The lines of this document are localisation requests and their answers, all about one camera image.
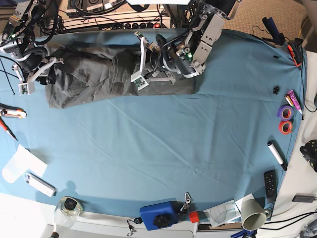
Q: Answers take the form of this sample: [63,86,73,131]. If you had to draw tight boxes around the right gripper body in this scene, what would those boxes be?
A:
[17,48,48,72]

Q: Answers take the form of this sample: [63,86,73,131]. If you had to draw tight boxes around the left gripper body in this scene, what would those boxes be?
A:
[147,34,183,74]

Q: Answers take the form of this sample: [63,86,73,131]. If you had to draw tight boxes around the dark grey T-shirt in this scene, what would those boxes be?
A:
[45,44,195,109]

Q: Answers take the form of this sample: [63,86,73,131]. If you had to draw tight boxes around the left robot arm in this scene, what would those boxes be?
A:
[145,0,241,79]

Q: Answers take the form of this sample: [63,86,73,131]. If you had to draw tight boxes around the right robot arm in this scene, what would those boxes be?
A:
[0,0,58,83]

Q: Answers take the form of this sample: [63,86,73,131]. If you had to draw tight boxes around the black zip tie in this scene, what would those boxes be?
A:
[0,60,15,95]

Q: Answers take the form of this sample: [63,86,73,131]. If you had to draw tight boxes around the power strip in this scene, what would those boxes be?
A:
[110,21,169,30]

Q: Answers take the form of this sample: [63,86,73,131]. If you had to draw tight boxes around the orange white utility knife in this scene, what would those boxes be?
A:
[0,104,27,119]

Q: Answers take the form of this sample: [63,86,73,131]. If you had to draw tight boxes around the white paper sheet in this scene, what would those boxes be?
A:
[15,145,47,177]

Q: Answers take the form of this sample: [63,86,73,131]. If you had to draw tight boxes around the translucent plastic cup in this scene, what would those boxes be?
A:
[1,150,32,183]

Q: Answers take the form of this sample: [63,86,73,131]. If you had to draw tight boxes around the white rectangular device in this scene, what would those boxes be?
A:
[24,173,56,197]

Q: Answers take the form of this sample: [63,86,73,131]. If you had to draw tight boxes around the blue table cloth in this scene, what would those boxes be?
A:
[0,30,307,217]

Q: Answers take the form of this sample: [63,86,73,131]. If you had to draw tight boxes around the blue black clamp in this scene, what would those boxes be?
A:
[262,17,285,46]

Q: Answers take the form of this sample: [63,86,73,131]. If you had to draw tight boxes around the small black clip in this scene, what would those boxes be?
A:
[272,86,280,95]

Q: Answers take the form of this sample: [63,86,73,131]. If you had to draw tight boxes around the small battery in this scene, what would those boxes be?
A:
[285,95,294,108]

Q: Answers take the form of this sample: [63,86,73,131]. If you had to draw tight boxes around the orange black clamp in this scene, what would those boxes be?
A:
[287,40,303,67]

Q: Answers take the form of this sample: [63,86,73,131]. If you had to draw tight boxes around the purple glue tube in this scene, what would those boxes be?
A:
[287,89,303,114]

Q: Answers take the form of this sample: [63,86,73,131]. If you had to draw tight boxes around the purple tape roll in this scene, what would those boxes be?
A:
[277,105,294,121]

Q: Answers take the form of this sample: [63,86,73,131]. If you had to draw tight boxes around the glass bottle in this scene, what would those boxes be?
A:
[51,196,83,238]

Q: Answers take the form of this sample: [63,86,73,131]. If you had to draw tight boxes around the red tape roll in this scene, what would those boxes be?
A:
[279,121,293,135]

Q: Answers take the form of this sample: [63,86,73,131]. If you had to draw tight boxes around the silver carabiner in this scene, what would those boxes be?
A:
[184,192,191,204]

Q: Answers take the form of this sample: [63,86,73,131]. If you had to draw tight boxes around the blue box with black knob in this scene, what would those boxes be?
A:
[139,201,178,231]

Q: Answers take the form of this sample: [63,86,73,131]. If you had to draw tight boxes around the black remote control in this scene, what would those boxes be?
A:
[264,170,277,202]

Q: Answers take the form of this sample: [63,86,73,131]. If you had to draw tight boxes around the red cube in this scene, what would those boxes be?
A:
[189,211,200,223]

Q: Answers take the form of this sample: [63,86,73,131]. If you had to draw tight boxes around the paper sheets with drawing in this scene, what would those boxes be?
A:
[204,193,254,228]

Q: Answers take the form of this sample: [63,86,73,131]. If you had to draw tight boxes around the black dotted object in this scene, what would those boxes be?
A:
[300,140,317,172]

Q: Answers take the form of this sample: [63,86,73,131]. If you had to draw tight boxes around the grey-green mug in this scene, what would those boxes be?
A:
[241,199,270,231]

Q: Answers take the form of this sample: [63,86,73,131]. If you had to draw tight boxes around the red handled tool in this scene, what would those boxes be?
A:
[0,118,18,141]

